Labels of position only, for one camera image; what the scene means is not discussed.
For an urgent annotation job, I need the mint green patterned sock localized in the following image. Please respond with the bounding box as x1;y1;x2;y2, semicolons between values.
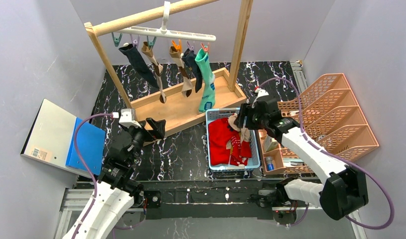
195;48;216;113

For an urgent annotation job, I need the coral clothespin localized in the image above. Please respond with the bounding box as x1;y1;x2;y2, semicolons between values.
201;42;210;54

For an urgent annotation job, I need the lilac clothespin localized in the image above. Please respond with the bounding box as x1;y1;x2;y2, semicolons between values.
186;41;195;51
130;34;140;47

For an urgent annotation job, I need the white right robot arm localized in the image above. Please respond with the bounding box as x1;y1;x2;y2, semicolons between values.
234;96;369;220

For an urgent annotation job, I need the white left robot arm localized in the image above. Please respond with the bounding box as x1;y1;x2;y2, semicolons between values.
64;118;166;239

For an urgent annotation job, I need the white plastic clip hanger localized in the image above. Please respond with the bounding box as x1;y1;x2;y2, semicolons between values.
116;1;217;42

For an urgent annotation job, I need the white cardboard box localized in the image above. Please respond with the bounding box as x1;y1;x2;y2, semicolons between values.
263;135;279;152

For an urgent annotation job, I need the wooden drying rack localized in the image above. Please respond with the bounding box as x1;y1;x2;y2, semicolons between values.
84;0;253;136

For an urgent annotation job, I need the red sock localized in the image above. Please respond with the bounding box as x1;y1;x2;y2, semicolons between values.
208;118;252;166

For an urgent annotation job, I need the blue capped bottle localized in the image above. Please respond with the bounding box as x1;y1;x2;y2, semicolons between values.
265;156;274;171

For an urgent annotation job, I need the peach plastic desk organizer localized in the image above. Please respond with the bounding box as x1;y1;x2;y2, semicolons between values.
278;73;379;161

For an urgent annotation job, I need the beige brown sock right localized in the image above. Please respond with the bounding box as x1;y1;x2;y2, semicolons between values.
169;46;193;98

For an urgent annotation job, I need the beige brown sock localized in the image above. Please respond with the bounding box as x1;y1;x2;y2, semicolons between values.
141;41;167;104
169;46;193;98

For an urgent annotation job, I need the beige brown sock left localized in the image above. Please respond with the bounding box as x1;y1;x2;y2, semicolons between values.
141;41;167;104

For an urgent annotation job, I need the teal clothespin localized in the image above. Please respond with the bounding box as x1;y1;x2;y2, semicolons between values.
146;36;157;49
111;32;123;47

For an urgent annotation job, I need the orange clothespin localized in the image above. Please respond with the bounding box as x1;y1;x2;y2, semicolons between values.
171;39;182;53

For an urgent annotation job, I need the teal clothespin far left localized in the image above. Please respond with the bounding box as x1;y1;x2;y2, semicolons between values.
111;32;123;47

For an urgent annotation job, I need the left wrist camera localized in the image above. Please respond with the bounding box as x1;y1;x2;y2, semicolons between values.
112;108;141;128

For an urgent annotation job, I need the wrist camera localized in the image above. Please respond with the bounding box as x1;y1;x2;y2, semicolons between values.
112;108;141;128
252;87;269;108

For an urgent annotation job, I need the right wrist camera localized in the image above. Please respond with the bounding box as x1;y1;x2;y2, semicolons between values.
252;87;269;108

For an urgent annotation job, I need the grey metal rail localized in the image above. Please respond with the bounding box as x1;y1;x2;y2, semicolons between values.
290;60;308;93

